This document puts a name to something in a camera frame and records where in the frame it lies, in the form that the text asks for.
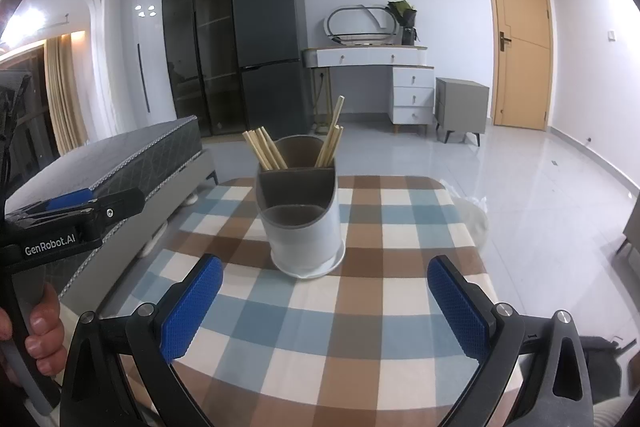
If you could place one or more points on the bunch of wooden chopsticks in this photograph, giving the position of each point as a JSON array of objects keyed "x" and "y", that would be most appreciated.
[{"x": 267, "y": 152}]

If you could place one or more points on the black bag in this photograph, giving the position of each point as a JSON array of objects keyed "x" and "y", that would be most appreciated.
[{"x": 605, "y": 367}]

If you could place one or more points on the oval vanity mirror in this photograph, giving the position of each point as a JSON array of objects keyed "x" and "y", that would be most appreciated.
[{"x": 360, "y": 24}]

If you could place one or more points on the white light switch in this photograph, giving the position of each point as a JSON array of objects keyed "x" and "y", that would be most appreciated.
[{"x": 612, "y": 36}]

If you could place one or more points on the checked tablecloth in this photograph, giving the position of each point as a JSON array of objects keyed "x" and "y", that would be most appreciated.
[{"x": 320, "y": 322}]

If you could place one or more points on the black wrapped bouquet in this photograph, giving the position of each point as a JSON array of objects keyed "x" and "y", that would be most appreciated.
[{"x": 402, "y": 19}]

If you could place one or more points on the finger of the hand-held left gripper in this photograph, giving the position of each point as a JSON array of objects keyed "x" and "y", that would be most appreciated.
[
  {"x": 120, "y": 204},
  {"x": 70, "y": 198}
]

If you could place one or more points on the white plastic bag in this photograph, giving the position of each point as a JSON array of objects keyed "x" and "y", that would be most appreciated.
[{"x": 475, "y": 217}]

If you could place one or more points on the dark grey fridge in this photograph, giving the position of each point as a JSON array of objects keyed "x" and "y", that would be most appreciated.
[{"x": 270, "y": 57}]

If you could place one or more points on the beige curtain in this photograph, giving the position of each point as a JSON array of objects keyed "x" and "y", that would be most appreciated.
[{"x": 65, "y": 97}]

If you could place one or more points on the white vanity desk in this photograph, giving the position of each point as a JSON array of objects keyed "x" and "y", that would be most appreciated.
[{"x": 412, "y": 79}]

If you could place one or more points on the white bed foot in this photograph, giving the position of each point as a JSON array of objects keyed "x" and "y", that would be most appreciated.
[
  {"x": 190, "y": 198},
  {"x": 150, "y": 248}
]

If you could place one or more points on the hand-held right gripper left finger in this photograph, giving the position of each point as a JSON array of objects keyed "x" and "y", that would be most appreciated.
[{"x": 192, "y": 307}]

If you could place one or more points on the dark glass wardrobe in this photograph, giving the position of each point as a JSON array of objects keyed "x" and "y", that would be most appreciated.
[{"x": 200, "y": 32}]

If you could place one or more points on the dark quilted mattress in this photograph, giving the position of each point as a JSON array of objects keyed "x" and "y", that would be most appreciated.
[{"x": 125, "y": 157}]

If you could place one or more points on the wooden door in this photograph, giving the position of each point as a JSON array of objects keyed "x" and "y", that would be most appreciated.
[{"x": 520, "y": 57}]

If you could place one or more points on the grey nightstand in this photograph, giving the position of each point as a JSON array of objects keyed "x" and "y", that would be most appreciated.
[{"x": 462, "y": 107}]

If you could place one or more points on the white wardrobe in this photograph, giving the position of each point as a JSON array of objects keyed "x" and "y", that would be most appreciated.
[{"x": 150, "y": 57}]

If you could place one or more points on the person's left hand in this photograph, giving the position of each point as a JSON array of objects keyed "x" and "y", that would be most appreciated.
[{"x": 47, "y": 332}]

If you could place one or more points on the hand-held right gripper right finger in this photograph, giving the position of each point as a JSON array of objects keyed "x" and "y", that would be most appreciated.
[{"x": 457, "y": 307}]

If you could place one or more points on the grey divided utensil holder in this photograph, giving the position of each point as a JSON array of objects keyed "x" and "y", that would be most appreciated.
[{"x": 300, "y": 237}]

